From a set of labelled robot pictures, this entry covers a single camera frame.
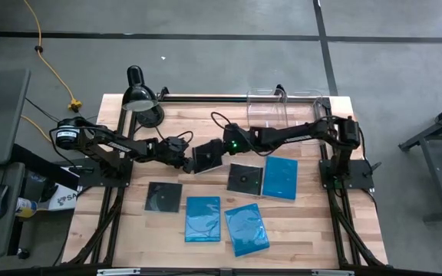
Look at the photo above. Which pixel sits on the grey metal table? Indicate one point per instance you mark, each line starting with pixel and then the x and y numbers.
pixel 437 172

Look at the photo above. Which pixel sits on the clear black CD jewel case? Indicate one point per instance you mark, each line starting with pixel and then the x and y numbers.
pixel 245 179
pixel 205 163
pixel 163 197

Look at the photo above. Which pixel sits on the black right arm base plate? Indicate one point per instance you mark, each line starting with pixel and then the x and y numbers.
pixel 359 172

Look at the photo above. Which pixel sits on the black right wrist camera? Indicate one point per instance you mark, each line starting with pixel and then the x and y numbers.
pixel 231 131

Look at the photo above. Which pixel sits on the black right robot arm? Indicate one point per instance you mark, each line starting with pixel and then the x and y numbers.
pixel 294 134

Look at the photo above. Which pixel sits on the silver aluminium bracket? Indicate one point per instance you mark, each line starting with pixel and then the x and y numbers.
pixel 119 272
pixel 332 273

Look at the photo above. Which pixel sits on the black aluminium table frame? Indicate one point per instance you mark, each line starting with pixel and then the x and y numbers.
pixel 121 122

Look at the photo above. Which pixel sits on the clear plastic bin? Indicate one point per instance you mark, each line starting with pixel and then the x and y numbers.
pixel 305 105
pixel 263 103

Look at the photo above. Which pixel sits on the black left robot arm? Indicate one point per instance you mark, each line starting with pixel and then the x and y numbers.
pixel 121 147

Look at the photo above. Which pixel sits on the blue plastic disc case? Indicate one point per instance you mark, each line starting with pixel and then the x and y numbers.
pixel 280 178
pixel 247 230
pixel 202 219

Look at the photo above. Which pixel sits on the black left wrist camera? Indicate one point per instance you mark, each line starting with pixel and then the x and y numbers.
pixel 177 145

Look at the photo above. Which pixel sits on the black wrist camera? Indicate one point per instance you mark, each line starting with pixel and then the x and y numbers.
pixel 231 131
pixel 177 145

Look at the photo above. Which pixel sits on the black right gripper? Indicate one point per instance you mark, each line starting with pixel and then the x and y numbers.
pixel 240 145

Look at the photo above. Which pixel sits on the black desk lamp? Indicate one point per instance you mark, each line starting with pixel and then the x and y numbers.
pixel 139 97

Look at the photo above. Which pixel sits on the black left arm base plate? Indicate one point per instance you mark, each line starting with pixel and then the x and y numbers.
pixel 121 180

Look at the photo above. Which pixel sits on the black caster wheel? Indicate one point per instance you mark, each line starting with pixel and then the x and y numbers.
pixel 23 253

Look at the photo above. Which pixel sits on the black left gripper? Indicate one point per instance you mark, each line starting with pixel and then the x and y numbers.
pixel 173 157

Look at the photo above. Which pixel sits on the yellow white can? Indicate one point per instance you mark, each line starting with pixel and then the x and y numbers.
pixel 25 207

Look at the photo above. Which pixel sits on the white printed box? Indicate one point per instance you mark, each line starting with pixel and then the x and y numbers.
pixel 65 199

